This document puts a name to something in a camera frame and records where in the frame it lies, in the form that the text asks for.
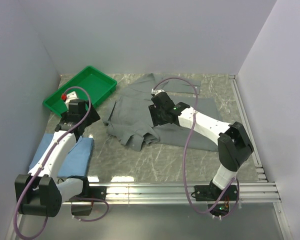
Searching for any grey long sleeve shirt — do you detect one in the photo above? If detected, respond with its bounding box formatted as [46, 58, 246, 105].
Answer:
[102, 72, 225, 153]

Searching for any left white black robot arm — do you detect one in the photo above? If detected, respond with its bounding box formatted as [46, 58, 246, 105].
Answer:
[14, 106, 100, 218]

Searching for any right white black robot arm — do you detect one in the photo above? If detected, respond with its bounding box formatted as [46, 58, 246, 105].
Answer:
[148, 102, 254, 200]

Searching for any green plastic tray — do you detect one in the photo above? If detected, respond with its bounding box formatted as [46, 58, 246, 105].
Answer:
[42, 66, 117, 116]

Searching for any folded light blue shirt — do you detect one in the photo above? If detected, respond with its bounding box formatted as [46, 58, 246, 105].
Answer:
[29, 133, 94, 178]

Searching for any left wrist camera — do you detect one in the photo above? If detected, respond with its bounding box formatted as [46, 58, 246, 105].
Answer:
[61, 91, 87, 115]

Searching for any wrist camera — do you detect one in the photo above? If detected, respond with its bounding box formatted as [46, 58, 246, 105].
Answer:
[61, 91, 87, 115]
[151, 88, 175, 111]

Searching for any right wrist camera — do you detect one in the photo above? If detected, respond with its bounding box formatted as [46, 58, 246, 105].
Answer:
[151, 88, 175, 111]

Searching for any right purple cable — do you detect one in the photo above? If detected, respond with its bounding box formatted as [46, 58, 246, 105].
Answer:
[151, 77, 241, 218]

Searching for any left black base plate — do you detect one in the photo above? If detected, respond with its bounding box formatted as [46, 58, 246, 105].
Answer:
[70, 186, 107, 202]

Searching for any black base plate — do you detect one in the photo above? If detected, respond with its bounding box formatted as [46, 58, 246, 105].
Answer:
[190, 183, 240, 202]
[70, 186, 107, 202]

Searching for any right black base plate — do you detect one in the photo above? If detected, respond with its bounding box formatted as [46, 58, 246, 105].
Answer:
[190, 183, 240, 202]

